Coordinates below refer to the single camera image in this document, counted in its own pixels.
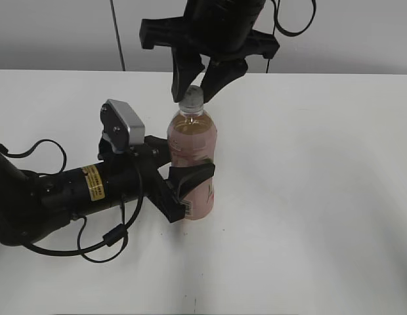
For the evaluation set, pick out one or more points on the pink label oolong tea bottle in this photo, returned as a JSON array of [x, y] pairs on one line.
[[192, 137]]

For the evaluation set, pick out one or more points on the white bottle cap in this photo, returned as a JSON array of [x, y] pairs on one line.
[[193, 99]]

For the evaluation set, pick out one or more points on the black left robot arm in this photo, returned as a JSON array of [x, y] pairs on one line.
[[34, 205]]

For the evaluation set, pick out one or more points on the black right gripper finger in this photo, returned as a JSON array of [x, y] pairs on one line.
[[219, 74], [187, 64]]

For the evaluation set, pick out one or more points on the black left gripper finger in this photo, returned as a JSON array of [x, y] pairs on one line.
[[185, 179], [159, 149]]

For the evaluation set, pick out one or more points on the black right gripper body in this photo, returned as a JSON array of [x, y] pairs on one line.
[[220, 29]]

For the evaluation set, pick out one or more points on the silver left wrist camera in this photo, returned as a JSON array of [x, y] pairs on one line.
[[122, 127]]

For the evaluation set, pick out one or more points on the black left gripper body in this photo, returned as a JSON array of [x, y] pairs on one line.
[[134, 173]]

